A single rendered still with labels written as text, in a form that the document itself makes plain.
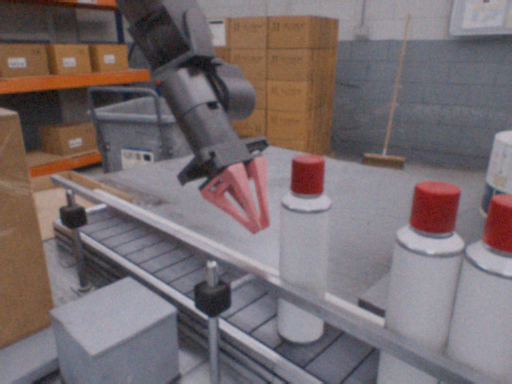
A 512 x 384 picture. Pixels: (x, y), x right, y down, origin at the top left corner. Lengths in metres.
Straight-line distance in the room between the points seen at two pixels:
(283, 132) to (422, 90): 1.69
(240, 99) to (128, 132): 2.12
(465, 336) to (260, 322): 0.23
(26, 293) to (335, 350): 0.36
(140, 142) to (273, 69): 1.52
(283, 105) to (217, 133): 3.22
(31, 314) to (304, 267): 0.34
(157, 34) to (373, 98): 4.48
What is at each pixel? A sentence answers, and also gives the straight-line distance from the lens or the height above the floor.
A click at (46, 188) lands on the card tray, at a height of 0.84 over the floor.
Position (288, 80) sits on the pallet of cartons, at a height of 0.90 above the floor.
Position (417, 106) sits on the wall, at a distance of 4.83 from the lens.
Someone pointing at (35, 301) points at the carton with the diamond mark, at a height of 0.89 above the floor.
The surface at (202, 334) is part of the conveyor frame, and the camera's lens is 0.56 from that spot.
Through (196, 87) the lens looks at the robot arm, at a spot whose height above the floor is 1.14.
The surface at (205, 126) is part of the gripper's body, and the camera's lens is 0.48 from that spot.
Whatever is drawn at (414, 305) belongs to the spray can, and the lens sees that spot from 0.38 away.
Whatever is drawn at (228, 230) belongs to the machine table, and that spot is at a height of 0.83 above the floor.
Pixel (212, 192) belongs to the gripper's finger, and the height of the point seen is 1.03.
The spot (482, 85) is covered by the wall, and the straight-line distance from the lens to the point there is 4.73.
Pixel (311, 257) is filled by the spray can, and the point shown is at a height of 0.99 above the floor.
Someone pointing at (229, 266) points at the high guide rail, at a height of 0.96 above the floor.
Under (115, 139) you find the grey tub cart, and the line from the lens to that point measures 2.71.
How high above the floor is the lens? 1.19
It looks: 20 degrees down
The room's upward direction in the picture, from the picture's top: straight up
